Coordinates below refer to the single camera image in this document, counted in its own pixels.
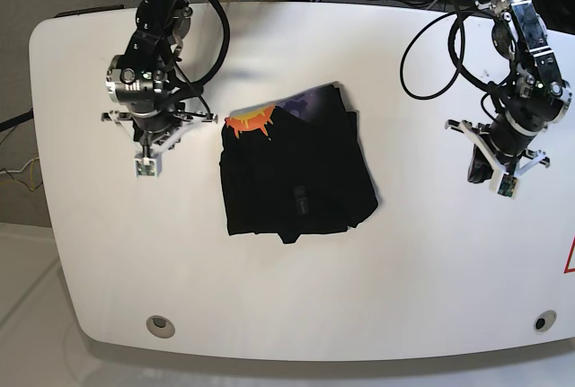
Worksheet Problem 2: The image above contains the yellow cable on floor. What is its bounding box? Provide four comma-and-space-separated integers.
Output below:
0, 156, 42, 192

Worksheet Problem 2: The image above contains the table grommet hole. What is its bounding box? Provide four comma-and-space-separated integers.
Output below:
146, 315, 175, 339
534, 310, 557, 332

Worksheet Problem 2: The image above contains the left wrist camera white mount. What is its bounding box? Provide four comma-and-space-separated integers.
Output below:
445, 119, 551, 198

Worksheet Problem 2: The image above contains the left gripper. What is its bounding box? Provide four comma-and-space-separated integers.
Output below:
467, 110, 551, 183

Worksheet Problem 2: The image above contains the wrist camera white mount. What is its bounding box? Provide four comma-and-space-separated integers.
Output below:
101, 110, 218, 178
445, 119, 551, 198

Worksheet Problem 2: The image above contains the black T-shirt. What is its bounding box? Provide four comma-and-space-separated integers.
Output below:
219, 84, 378, 244

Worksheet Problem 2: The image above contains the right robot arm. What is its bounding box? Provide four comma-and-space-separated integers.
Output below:
106, 0, 231, 149

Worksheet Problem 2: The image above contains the red triangle sticker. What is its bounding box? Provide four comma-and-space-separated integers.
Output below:
563, 239, 575, 274

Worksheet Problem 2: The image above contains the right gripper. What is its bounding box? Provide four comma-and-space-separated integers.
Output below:
132, 112, 175, 145

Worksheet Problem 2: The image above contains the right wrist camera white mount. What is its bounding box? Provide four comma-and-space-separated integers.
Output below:
101, 110, 218, 178

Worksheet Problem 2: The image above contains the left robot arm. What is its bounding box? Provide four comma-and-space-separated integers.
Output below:
447, 0, 572, 184

